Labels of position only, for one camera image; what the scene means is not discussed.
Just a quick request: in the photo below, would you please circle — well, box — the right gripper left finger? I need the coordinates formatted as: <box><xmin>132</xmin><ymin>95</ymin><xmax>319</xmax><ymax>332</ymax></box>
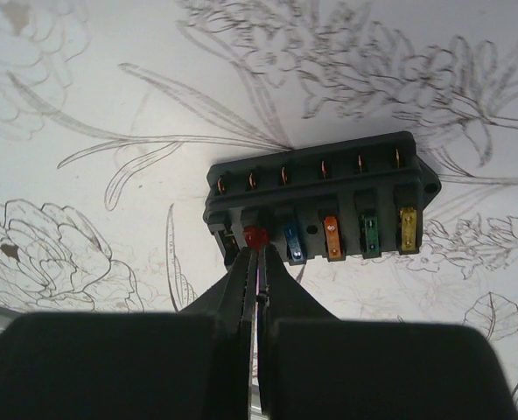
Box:
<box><xmin>0</xmin><ymin>248</ymin><xmax>258</xmax><ymax>419</ymax></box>

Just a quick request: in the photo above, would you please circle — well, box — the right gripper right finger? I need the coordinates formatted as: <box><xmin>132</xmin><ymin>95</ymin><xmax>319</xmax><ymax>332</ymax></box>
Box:
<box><xmin>257</xmin><ymin>245</ymin><xmax>518</xmax><ymax>419</ymax></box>

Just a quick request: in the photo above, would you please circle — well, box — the blue fuse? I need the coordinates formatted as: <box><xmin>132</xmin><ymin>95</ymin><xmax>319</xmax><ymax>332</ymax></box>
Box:
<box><xmin>283</xmin><ymin>220</ymin><xmax>306</xmax><ymax>263</ymax></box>

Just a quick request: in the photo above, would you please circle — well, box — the red fuse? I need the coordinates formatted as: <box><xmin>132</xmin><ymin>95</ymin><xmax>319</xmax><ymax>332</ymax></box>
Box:
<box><xmin>243</xmin><ymin>226</ymin><xmax>270</xmax><ymax>250</ymax></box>

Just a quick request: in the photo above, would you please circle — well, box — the black fuse box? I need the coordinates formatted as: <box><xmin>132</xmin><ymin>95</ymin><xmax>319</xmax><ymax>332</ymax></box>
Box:
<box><xmin>203</xmin><ymin>131</ymin><xmax>442</xmax><ymax>265</ymax></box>

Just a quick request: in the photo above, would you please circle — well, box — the orange fuse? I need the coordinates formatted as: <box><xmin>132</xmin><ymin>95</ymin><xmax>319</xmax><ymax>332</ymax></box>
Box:
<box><xmin>323</xmin><ymin>215</ymin><xmax>345</xmax><ymax>262</ymax></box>

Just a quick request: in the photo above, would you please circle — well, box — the green fuse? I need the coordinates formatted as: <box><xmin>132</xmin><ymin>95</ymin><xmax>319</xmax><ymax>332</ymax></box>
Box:
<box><xmin>360</xmin><ymin>212</ymin><xmax>382</xmax><ymax>259</ymax></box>

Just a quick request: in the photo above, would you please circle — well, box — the yellow fuse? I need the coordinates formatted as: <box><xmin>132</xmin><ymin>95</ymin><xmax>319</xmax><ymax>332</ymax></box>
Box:
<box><xmin>399</xmin><ymin>206</ymin><xmax>417</xmax><ymax>254</ymax></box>

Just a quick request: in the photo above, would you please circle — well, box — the floral patterned mat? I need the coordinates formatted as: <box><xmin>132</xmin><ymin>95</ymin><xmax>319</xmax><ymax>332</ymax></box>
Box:
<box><xmin>0</xmin><ymin>1</ymin><xmax>518</xmax><ymax>407</ymax></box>

